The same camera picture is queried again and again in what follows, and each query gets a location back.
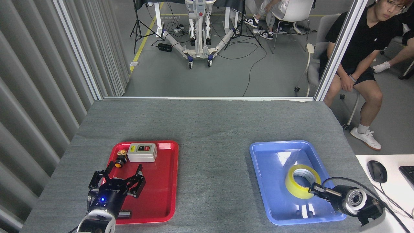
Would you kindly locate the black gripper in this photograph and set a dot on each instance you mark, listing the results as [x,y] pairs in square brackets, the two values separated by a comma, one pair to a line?
[339,199]
[108,197]

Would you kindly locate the yellow tape roll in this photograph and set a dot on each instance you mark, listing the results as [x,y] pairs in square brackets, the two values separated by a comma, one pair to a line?
[294,191]

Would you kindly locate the black orange push button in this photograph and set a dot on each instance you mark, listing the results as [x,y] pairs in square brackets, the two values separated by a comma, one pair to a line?
[119,163]

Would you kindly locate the small silver black block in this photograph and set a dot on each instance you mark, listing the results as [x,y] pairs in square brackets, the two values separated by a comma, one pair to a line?
[126,213]

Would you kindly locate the blue plastic tray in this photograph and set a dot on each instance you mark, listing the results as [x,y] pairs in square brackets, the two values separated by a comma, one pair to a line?
[275,200]

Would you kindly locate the red plastic tray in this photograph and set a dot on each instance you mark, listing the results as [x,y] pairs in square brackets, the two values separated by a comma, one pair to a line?
[161,194]

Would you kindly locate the black computer mouse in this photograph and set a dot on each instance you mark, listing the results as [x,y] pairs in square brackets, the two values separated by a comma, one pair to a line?
[377,171]

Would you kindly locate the white desk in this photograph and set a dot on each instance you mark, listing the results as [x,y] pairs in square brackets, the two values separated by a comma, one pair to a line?
[404,194]

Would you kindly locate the black keyboard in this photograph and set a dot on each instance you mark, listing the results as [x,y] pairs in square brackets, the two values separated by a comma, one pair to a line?
[408,174]

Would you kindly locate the grey felt table cloth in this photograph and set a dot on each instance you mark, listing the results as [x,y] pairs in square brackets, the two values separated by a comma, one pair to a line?
[210,129]

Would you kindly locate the small white floor plate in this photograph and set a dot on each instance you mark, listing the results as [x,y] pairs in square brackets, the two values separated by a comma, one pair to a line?
[134,64]

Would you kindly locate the black power adapter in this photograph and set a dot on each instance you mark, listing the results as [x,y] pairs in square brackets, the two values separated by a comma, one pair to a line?
[165,47]

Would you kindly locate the person with white shoe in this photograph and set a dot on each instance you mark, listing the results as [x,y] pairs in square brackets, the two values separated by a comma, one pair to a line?
[401,55]

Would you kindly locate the white stand on wheels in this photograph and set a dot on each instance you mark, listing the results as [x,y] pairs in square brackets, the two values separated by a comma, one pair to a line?
[199,48]

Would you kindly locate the black tripod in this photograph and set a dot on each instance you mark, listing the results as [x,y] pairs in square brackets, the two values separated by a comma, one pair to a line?
[241,30]
[138,26]

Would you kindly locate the grey white office chair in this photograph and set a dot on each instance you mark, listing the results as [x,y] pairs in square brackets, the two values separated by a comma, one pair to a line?
[323,29]

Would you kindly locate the person on grey chair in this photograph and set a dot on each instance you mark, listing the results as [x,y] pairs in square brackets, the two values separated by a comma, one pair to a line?
[365,35]

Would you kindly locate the white shell chair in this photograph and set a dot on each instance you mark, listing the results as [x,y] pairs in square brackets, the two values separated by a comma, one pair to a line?
[296,9]

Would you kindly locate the person on white chair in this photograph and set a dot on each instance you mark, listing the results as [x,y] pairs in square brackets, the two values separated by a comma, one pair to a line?
[268,6]

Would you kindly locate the white two-button switch box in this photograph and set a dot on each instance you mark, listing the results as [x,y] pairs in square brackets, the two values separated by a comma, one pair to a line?
[142,154]

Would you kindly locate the silver aluminium rail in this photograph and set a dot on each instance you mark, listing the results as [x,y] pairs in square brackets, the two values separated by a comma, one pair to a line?
[210,98]

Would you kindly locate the silver aluminium post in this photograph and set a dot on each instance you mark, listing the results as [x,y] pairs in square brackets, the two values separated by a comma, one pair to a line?
[339,48]

